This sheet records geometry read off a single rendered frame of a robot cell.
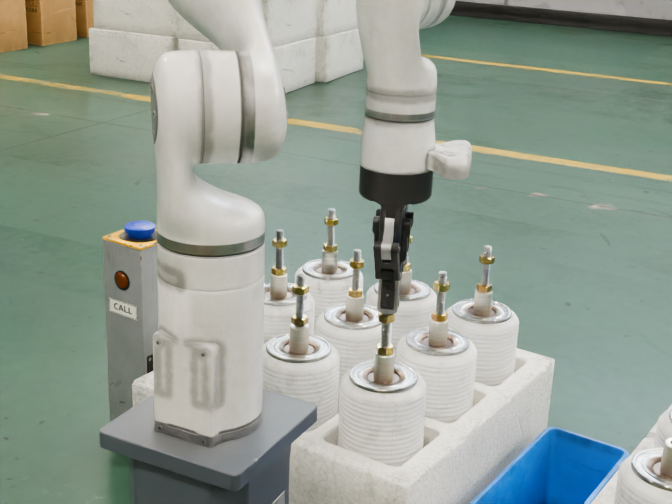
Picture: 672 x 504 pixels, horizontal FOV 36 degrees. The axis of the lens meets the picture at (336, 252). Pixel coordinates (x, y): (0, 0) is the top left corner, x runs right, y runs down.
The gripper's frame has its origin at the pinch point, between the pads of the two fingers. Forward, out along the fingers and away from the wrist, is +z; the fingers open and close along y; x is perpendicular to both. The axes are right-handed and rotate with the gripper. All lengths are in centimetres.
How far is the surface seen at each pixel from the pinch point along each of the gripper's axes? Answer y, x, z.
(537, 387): -20.4, 17.9, 19.1
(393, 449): 4.3, 1.9, 16.3
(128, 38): -284, -133, 19
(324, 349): -5.1, -7.6, 9.8
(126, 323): -17.6, -36.1, 14.9
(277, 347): -4.2, -12.9, 9.7
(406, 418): 3.7, 3.0, 12.7
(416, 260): -108, -5, 35
